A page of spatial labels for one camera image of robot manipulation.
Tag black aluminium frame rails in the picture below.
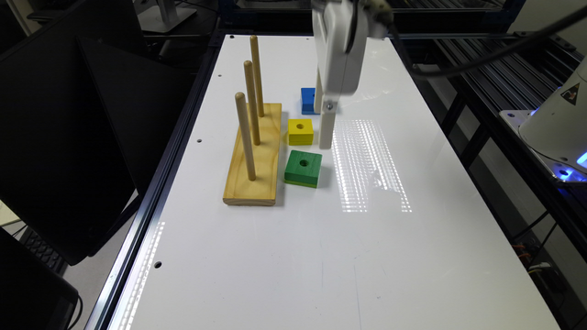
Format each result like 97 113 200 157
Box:
412 30 587 262

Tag silver monitor stand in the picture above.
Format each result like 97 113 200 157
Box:
138 0 197 33

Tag middle wooden peg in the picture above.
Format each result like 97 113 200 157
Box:
243 60 260 146

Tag wooden peg board base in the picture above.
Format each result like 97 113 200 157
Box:
223 103 282 206

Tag yellow wooden block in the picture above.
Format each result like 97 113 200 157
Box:
288 119 314 146

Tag wooden peg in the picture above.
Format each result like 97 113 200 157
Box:
243 60 260 146
249 35 264 117
235 92 256 181

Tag rear wooden peg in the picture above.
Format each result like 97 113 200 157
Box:
249 35 264 117

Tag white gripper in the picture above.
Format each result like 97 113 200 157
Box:
312 0 369 149

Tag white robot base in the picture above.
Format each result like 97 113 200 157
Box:
500 61 586 185

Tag green wooden block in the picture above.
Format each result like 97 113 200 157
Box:
284 150 322 188

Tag blue wooden block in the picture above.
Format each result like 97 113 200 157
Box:
301 88 316 115

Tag black monitor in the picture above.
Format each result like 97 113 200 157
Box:
1 0 194 264

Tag front wooden peg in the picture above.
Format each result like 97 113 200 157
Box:
235 92 256 181

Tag black keyboard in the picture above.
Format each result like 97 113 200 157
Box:
19 227 66 276

